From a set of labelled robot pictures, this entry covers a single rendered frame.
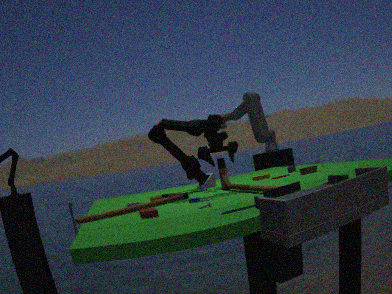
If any reddish-brown cube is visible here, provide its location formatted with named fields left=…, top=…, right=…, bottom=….
left=139, top=207, right=159, bottom=219

